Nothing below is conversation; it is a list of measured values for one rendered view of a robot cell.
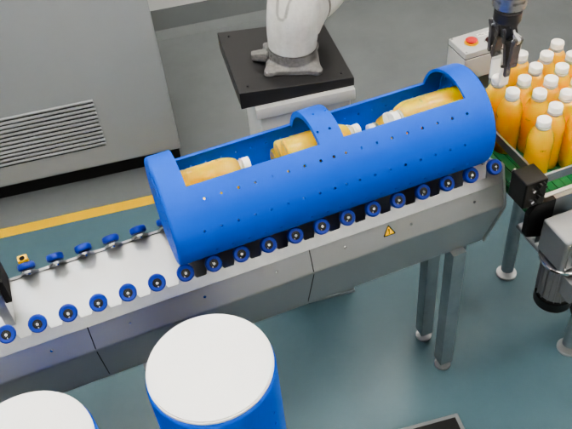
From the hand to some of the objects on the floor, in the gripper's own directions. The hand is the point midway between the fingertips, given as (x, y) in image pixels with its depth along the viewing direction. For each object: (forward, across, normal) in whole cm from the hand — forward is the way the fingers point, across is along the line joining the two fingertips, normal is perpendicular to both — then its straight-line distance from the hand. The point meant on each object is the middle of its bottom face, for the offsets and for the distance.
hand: (500, 71), depth 214 cm
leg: (+113, +16, -19) cm, 115 cm away
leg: (+113, +2, -19) cm, 114 cm away
